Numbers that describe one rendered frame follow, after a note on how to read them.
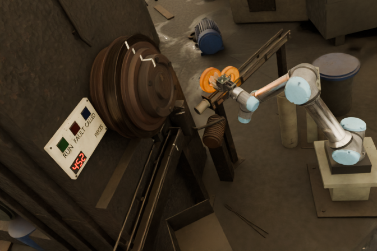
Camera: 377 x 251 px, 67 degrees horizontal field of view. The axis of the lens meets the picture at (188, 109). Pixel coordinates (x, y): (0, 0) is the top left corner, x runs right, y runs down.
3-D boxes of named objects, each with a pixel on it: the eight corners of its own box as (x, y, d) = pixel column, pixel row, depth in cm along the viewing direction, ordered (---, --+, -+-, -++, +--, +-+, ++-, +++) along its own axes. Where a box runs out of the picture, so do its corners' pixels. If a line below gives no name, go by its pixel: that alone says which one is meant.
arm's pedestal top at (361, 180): (369, 140, 174) (371, 136, 171) (389, 186, 150) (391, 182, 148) (313, 145, 183) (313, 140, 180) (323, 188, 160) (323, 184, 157)
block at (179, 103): (176, 136, 181) (164, 108, 166) (180, 127, 187) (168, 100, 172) (192, 136, 177) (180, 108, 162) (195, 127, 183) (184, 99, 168)
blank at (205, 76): (196, 78, 170) (199, 79, 167) (213, 61, 174) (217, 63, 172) (205, 96, 179) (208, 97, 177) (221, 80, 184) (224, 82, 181)
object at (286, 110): (281, 148, 220) (275, 97, 188) (282, 136, 228) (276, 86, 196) (298, 148, 216) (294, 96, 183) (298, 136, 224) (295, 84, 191)
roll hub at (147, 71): (154, 130, 127) (128, 80, 110) (173, 90, 146) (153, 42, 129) (165, 130, 125) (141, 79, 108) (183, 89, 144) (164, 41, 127)
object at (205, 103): (195, 112, 182) (192, 106, 178) (205, 103, 184) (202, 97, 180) (201, 116, 177) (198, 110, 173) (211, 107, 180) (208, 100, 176)
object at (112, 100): (135, 159, 131) (82, 77, 101) (167, 93, 163) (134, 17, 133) (147, 160, 128) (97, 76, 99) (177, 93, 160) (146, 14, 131)
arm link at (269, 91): (312, 50, 139) (246, 90, 178) (306, 62, 132) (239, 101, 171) (327, 67, 140) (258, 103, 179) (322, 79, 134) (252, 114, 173)
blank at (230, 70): (214, 80, 179) (218, 82, 177) (228, 61, 181) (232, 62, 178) (225, 93, 190) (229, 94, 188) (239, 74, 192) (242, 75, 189)
